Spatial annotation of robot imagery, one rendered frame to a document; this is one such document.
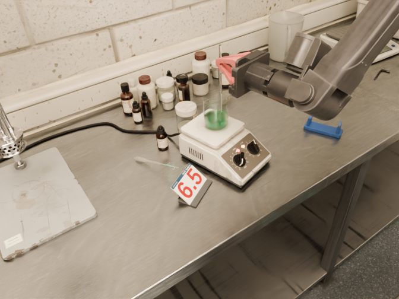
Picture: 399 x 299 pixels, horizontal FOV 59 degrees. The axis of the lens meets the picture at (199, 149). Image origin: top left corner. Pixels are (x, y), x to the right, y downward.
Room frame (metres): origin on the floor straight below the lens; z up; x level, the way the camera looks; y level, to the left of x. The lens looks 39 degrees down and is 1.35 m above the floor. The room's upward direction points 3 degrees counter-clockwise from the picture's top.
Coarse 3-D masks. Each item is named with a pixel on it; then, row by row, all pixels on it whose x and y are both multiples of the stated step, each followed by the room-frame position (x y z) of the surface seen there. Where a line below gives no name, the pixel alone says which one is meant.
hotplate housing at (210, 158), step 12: (240, 132) 0.70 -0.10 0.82; (180, 144) 0.70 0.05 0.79; (192, 144) 0.67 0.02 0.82; (204, 144) 0.66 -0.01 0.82; (228, 144) 0.66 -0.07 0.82; (192, 156) 0.68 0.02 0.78; (204, 156) 0.65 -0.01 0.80; (216, 156) 0.62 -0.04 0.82; (216, 168) 0.62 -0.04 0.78; (228, 168) 0.60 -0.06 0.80; (228, 180) 0.60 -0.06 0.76; (240, 180) 0.58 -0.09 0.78
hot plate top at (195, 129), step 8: (192, 120) 0.74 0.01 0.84; (200, 120) 0.74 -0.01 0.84; (232, 120) 0.73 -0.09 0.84; (184, 128) 0.71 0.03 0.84; (192, 128) 0.71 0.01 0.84; (200, 128) 0.71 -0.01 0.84; (232, 128) 0.70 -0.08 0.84; (240, 128) 0.70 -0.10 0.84; (192, 136) 0.68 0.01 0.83; (200, 136) 0.67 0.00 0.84; (208, 136) 0.67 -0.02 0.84; (216, 136) 0.67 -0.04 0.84; (224, 136) 0.67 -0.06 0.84; (232, 136) 0.67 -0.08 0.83; (208, 144) 0.64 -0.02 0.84; (216, 144) 0.64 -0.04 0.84
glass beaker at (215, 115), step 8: (208, 96) 0.74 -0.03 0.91; (216, 96) 0.74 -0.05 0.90; (224, 96) 0.73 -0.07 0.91; (208, 104) 0.69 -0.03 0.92; (216, 104) 0.74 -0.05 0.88; (224, 104) 0.69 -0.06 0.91; (208, 112) 0.69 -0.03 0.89; (216, 112) 0.68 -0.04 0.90; (224, 112) 0.69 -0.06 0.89; (208, 120) 0.69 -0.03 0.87; (216, 120) 0.68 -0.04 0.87; (224, 120) 0.69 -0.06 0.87; (208, 128) 0.69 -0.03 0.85; (216, 128) 0.68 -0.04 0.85; (224, 128) 0.69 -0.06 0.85
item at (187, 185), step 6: (192, 168) 0.62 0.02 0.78; (186, 174) 0.60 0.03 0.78; (192, 174) 0.61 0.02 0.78; (198, 174) 0.61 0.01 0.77; (180, 180) 0.58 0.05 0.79; (186, 180) 0.59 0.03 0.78; (192, 180) 0.59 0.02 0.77; (198, 180) 0.60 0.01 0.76; (180, 186) 0.57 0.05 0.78; (186, 186) 0.57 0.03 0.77; (192, 186) 0.58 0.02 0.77; (198, 186) 0.59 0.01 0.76; (180, 192) 0.55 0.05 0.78; (186, 192) 0.56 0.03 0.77; (192, 192) 0.57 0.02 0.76; (186, 198) 0.55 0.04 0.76
